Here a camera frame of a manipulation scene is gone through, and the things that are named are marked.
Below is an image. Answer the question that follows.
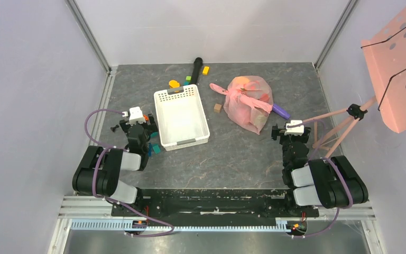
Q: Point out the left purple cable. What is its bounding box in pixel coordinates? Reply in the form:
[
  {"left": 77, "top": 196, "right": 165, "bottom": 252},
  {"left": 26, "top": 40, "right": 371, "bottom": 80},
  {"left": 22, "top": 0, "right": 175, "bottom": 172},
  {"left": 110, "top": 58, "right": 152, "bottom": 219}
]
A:
[{"left": 84, "top": 108, "right": 175, "bottom": 239}]

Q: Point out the white plastic basket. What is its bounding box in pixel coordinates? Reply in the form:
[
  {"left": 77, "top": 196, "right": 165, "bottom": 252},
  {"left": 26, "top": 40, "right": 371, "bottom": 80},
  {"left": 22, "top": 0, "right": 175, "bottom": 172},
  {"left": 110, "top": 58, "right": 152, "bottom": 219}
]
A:
[{"left": 153, "top": 84, "right": 210, "bottom": 151}]

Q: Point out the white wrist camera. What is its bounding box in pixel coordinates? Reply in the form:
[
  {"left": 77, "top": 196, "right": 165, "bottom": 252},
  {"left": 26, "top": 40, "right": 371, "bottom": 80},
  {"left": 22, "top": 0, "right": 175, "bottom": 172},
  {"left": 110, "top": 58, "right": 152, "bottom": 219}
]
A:
[
  {"left": 284, "top": 120, "right": 305, "bottom": 136},
  {"left": 128, "top": 106, "right": 146, "bottom": 125}
]

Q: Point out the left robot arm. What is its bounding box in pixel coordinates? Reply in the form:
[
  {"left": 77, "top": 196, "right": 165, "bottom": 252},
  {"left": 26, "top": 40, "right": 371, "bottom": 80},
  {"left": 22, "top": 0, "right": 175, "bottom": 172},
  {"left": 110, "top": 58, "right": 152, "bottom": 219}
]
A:
[{"left": 72, "top": 114, "right": 158, "bottom": 216}]

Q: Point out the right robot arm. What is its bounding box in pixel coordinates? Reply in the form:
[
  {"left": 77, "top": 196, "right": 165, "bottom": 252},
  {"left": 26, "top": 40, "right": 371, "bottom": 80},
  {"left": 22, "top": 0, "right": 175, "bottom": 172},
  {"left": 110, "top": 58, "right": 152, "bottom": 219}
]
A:
[{"left": 271, "top": 125, "right": 369, "bottom": 216}]

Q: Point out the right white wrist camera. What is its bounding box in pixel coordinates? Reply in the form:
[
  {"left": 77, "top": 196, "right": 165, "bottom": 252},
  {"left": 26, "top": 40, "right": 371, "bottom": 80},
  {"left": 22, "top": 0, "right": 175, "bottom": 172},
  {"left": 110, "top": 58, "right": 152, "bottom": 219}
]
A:
[{"left": 284, "top": 120, "right": 305, "bottom": 136}]

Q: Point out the small black piece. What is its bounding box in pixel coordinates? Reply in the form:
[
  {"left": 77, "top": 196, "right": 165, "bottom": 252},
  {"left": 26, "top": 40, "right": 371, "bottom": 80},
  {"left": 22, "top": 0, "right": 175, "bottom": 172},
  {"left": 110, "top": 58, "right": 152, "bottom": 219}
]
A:
[{"left": 110, "top": 125, "right": 119, "bottom": 132}]

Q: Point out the brown wooden cube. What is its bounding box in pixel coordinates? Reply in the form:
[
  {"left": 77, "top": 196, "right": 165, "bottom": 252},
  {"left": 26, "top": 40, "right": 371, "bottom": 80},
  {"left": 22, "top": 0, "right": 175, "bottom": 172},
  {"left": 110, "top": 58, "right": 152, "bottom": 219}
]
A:
[{"left": 214, "top": 104, "right": 223, "bottom": 113}]

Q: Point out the black cylinder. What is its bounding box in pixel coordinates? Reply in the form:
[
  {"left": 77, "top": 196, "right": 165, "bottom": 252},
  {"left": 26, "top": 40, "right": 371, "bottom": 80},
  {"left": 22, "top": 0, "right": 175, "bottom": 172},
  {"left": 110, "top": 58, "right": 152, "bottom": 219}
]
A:
[{"left": 189, "top": 57, "right": 203, "bottom": 85}]

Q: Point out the orange yellow toy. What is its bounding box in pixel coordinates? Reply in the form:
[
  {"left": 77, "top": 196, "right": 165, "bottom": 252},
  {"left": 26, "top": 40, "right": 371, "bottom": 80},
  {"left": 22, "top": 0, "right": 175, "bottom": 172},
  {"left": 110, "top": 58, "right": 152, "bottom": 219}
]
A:
[{"left": 168, "top": 80, "right": 180, "bottom": 94}]

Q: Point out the yellow block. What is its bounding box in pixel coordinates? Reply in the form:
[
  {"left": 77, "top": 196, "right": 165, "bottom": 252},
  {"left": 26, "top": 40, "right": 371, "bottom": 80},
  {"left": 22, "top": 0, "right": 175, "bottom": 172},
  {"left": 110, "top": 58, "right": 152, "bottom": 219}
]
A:
[{"left": 202, "top": 66, "right": 210, "bottom": 75}]

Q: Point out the purple toy bat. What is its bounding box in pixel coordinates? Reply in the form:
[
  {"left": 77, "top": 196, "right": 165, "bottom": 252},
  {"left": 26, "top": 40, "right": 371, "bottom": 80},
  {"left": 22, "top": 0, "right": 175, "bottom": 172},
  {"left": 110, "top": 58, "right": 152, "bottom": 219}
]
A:
[{"left": 272, "top": 103, "right": 290, "bottom": 120}]

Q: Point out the pink music stand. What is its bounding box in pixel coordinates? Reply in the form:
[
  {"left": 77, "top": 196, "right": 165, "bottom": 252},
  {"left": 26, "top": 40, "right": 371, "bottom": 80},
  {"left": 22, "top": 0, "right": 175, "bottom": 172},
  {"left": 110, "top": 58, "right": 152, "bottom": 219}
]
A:
[{"left": 313, "top": 7, "right": 406, "bottom": 157}]

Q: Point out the pink plastic bag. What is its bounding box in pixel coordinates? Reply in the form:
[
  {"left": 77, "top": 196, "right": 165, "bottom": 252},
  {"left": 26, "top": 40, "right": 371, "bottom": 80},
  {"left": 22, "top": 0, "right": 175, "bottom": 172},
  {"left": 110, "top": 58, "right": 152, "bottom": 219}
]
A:
[{"left": 209, "top": 76, "right": 273, "bottom": 134}]

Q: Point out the teal small block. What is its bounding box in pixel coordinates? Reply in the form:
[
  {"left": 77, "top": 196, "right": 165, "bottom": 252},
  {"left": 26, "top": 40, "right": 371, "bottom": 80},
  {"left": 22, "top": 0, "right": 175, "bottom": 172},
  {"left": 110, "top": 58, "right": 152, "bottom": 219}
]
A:
[{"left": 152, "top": 144, "right": 161, "bottom": 154}]

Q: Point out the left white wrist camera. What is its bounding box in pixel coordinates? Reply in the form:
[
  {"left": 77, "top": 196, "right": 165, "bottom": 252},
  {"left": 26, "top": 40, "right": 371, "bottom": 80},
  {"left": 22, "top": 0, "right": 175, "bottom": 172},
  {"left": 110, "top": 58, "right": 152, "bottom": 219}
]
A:
[{"left": 128, "top": 106, "right": 146, "bottom": 125}]

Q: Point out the white cable duct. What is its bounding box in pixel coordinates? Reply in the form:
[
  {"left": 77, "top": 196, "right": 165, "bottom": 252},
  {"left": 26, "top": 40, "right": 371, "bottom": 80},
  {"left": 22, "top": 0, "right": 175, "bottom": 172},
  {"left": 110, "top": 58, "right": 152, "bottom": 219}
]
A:
[{"left": 70, "top": 219, "right": 303, "bottom": 233}]

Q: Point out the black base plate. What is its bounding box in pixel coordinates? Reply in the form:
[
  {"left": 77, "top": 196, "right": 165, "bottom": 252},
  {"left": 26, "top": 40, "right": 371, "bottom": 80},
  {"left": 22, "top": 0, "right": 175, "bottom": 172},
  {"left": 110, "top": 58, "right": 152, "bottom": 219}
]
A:
[{"left": 131, "top": 188, "right": 319, "bottom": 226}]

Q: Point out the blue block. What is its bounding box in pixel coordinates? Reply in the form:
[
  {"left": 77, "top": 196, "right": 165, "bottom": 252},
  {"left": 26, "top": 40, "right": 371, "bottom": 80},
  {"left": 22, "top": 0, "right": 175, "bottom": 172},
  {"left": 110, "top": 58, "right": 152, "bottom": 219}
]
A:
[{"left": 148, "top": 143, "right": 153, "bottom": 157}]

